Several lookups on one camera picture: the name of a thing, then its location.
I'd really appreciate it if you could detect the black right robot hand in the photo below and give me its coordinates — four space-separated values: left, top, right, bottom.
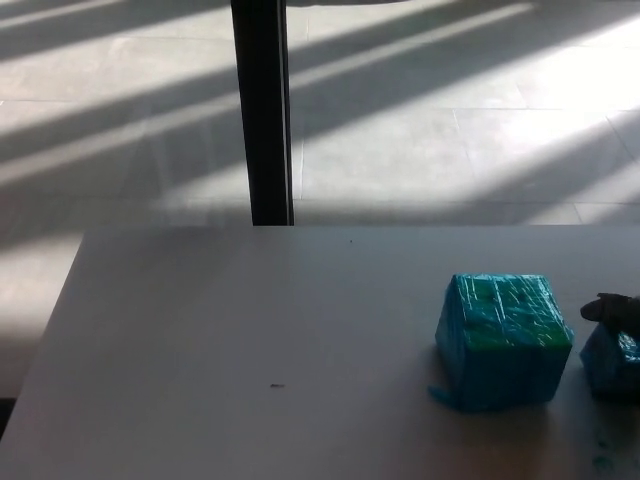
578 292 640 335

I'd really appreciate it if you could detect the small blue cube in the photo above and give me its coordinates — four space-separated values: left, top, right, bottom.
579 325 640 401

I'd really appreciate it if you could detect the large blue wrapped cube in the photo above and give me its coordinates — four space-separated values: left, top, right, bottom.
427 272 574 415

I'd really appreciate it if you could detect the black vertical post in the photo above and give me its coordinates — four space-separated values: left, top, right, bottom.
230 0 295 227

